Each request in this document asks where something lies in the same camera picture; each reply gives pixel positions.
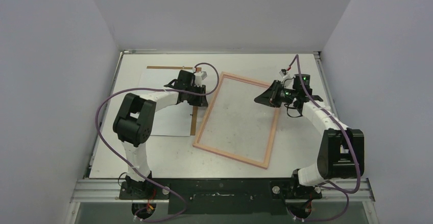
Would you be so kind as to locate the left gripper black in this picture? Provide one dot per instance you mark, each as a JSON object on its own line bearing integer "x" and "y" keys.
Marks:
{"x": 200, "y": 101}

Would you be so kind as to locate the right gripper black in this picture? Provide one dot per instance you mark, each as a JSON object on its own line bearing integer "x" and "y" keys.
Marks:
{"x": 273, "y": 94}

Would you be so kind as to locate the light wooden picture frame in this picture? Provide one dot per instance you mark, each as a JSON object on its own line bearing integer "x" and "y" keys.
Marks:
{"x": 236, "y": 127}

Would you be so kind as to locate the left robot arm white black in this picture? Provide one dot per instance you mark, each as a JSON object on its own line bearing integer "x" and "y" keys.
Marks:
{"x": 134, "y": 121}

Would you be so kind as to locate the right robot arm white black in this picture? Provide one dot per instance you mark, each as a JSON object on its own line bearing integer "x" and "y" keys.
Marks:
{"x": 341, "y": 151}

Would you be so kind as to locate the white photo paper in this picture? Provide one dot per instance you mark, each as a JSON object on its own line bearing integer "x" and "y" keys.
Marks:
{"x": 169, "y": 121}

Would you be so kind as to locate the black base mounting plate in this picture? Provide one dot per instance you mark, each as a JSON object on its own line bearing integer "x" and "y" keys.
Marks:
{"x": 223, "y": 196}

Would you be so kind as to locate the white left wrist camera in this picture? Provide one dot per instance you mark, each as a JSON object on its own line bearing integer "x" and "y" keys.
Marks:
{"x": 200, "y": 76}

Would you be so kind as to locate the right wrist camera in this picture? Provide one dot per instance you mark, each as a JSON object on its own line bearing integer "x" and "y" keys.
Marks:
{"x": 283, "y": 73}

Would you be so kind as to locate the brown frame backing board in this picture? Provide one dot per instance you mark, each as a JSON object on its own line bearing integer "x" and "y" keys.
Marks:
{"x": 193, "y": 121}

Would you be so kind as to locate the aluminium rail front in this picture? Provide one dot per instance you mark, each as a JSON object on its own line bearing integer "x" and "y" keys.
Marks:
{"x": 109, "y": 191}

